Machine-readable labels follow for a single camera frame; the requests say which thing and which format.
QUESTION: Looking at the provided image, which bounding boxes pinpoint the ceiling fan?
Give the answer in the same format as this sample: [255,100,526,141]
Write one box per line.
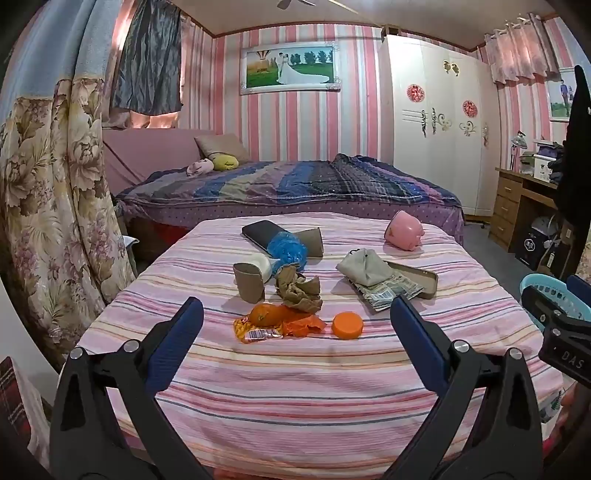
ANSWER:
[276,0,361,14]

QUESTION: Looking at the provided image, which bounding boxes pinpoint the tan phone case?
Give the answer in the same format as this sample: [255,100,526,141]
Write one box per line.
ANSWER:
[385,260,439,301]

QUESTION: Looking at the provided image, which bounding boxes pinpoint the grey shiny curtain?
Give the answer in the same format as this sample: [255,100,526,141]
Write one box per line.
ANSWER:
[111,0,184,116]

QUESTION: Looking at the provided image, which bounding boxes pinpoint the beige pillow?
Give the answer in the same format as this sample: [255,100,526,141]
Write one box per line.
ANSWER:
[194,134,250,162]

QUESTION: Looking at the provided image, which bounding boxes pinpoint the light brown cardboard tube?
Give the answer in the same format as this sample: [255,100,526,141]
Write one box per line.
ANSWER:
[233,263,267,304]

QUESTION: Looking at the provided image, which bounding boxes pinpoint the multicolour striped quilt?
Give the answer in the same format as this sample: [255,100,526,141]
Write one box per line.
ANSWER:
[115,153,462,207]

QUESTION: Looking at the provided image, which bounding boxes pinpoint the orange plastic cap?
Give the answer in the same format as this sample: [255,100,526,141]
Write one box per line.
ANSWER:
[332,311,365,341]

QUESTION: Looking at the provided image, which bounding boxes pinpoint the white paper cup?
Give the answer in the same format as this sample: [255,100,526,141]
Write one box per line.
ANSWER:
[249,256,279,283]

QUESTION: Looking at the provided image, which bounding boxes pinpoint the black hanging coat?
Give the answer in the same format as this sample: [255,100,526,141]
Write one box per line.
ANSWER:
[553,65,591,283]

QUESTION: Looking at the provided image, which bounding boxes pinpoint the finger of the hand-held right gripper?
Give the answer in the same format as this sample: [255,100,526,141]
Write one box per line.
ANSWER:
[567,275,591,320]
[531,285,573,330]

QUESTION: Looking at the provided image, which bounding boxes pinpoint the pink valance curtain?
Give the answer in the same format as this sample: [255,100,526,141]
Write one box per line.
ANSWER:
[483,13,563,86]

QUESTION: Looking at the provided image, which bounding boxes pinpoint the black phone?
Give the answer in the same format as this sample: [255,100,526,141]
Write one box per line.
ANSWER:
[242,220,283,253]

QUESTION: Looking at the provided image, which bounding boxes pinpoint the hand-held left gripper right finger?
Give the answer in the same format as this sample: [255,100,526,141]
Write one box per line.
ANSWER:
[383,294,544,480]

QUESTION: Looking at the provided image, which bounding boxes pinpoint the crumpled blue plastic bag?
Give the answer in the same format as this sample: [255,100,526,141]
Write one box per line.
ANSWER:
[267,232,308,269]

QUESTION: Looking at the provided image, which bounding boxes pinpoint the yellow plush toy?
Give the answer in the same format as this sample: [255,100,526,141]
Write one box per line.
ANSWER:
[208,153,240,171]

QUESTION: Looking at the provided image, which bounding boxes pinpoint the wooden desk with drawers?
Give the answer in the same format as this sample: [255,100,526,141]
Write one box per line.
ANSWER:
[491,166,570,253]

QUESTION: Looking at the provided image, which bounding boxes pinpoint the desk lamp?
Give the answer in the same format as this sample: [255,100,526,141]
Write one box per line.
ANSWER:
[508,130,528,169]

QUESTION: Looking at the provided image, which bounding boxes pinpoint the pink plastic cup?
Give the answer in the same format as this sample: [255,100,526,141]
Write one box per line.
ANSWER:
[384,210,425,252]

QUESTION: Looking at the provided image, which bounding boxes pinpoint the white box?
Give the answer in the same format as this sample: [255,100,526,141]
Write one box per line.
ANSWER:
[533,154,556,179]

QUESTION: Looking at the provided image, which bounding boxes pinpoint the small framed photo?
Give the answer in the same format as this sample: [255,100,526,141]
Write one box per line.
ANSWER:
[548,68,576,123]

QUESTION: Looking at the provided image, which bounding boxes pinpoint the crumpled brown paper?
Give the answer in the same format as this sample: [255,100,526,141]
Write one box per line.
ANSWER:
[274,265,323,315]

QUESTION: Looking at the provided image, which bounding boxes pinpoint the purple dotted bed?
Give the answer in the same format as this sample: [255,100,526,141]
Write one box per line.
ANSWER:
[115,153,465,265]

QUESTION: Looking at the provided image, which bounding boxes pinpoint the framed wedding picture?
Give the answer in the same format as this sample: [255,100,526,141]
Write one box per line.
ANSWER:
[239,41,342,96]

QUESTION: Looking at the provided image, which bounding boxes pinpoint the orange snack wrapper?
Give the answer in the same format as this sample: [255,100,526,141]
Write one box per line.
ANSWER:
[233,314,328,343]

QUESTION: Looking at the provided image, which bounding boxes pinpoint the red plaid bag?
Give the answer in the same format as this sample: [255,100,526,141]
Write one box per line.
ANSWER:
[0,355,52,462]

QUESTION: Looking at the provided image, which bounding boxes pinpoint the white wardrobe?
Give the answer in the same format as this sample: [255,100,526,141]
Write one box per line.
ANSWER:
[379,33,502,217]

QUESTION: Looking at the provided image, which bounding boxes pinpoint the orange peel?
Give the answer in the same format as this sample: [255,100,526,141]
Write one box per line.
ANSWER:
[248,302,305,329]

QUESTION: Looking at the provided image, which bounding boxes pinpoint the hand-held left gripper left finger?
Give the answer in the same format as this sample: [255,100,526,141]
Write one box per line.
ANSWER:
[50,296,213,480]

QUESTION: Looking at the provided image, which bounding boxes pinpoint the light blue plastic basket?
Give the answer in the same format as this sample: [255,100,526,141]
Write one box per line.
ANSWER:
[519,272,591,334]

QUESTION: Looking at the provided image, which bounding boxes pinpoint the black printed bag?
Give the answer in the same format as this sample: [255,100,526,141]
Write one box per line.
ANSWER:
[514,216,558,271]

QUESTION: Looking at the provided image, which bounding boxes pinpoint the floral curtain with blue top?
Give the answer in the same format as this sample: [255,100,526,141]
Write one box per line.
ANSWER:
[0,0,140,370]

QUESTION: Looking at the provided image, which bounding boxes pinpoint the printed carton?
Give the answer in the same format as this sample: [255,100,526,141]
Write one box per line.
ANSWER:
[355,272,424,313]

